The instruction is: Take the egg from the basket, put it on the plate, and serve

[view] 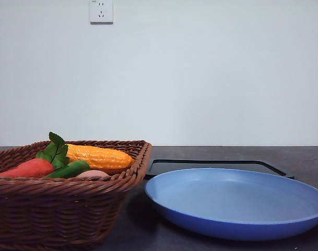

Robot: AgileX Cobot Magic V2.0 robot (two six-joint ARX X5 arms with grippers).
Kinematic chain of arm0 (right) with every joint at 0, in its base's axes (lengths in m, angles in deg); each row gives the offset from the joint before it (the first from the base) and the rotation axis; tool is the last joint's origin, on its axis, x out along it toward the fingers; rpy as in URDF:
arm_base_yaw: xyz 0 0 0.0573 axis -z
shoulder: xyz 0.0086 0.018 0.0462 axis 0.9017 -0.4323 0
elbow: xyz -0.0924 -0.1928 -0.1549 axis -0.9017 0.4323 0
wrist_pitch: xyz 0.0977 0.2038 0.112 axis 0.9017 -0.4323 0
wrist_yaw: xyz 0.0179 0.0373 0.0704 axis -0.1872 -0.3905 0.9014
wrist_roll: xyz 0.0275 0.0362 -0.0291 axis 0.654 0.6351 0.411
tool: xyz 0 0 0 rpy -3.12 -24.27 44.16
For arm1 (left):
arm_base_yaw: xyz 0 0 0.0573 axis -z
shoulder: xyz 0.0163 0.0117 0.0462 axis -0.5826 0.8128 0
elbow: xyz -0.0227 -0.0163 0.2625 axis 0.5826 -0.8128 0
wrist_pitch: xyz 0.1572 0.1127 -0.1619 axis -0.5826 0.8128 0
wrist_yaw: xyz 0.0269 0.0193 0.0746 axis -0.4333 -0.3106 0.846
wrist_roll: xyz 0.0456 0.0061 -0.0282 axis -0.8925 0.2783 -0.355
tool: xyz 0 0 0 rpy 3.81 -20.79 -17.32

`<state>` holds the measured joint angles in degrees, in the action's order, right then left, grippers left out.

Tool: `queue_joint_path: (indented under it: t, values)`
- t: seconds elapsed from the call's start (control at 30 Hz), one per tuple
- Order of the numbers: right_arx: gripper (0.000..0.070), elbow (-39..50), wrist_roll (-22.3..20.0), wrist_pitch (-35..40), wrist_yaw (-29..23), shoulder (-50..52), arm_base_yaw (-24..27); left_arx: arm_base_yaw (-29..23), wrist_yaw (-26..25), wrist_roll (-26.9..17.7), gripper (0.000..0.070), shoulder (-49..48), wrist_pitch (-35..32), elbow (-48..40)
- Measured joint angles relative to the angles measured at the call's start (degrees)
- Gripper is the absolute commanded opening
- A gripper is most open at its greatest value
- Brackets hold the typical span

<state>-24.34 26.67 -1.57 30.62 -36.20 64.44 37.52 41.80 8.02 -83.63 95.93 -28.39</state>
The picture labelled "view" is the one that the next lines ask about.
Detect pink egg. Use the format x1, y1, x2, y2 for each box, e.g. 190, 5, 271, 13
76, 170, 110, 178

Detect blue round plate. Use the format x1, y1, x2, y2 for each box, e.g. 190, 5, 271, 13
144, 168, 318, 241

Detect brown wicker basket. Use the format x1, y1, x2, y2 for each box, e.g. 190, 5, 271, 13
0, 140, 152, 251

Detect black rectangular tray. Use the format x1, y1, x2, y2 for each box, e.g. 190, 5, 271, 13
145, 159, 295, 180

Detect orange toy corn cob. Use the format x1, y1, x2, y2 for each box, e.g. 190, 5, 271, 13
66, 144, 135, 168

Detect green toy pepper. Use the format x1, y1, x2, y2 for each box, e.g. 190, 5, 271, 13
46, 161, 90, 179

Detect red toy carrot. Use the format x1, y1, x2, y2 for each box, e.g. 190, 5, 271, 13
0, 158, 55, 178

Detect white wall power socket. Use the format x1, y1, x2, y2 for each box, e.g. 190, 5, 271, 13
90, 0, 113, 25

